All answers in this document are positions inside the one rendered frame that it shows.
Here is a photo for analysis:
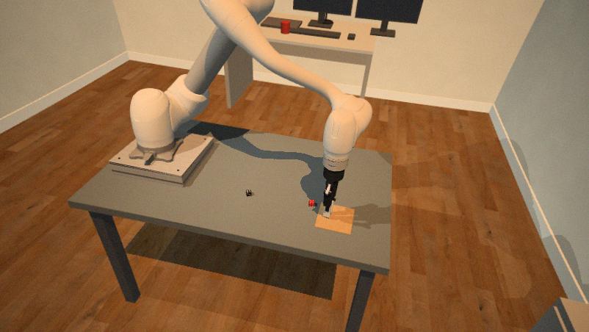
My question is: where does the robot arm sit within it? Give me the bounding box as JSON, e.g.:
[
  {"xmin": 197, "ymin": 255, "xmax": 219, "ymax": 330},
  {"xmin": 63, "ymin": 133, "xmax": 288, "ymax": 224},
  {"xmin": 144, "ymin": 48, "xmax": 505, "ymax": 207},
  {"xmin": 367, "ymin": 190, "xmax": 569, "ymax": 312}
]
[{"xmin": 129, "ymin": 0, "xmax": 372, "ymax": 171}]

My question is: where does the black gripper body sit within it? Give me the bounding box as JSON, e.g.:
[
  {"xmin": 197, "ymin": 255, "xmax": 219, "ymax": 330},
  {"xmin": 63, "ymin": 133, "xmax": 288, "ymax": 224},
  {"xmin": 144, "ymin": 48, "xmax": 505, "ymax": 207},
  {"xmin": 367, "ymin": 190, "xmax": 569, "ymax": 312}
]
[{"xmin": 323, "ymin": 167, "xmax": 344, "ymax": 190}]

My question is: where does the orange flat mat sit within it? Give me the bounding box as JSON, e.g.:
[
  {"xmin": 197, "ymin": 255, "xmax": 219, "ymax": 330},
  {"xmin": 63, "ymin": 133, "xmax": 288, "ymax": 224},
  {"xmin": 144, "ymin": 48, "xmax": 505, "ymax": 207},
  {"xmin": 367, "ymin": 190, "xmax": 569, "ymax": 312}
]
[{"xmin": 314, "ymin": 202, "xmax": 355, "ymax": 235}]

